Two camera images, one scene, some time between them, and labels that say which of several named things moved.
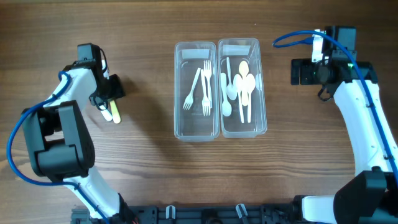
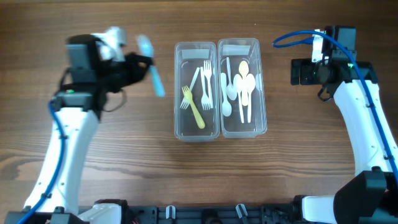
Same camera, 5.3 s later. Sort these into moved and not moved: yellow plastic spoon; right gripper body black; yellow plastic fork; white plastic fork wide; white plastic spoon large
Moved: yellow plastic fork; white plastic fork wide
Not moved: right gripper body black; white plastic spoon large; yellow plastic spoon
